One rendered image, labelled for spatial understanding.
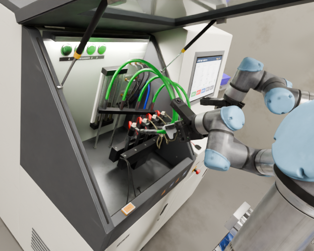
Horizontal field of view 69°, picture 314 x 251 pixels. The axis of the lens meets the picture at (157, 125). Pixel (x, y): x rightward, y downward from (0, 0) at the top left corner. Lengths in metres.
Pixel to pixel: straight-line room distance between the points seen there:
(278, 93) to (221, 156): 0.25
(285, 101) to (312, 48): 2.69
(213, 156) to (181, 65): 0.72
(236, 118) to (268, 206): 0.35
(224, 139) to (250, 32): 3.05
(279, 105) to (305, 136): 0.43
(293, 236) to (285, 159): 0.12
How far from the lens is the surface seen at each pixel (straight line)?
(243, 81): 0.88
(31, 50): 0.91
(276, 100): 0.76
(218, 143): 0.68
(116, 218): 0.94
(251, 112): 3.66
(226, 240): 1.22
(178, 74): 1.30
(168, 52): 1.32
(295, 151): 0.35
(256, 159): 0.71
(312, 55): 3.44
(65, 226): 1.15
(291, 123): 0.37
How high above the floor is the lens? 1.72
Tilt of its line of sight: 31 degrees down
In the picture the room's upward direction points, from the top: 22 degrees clockwise
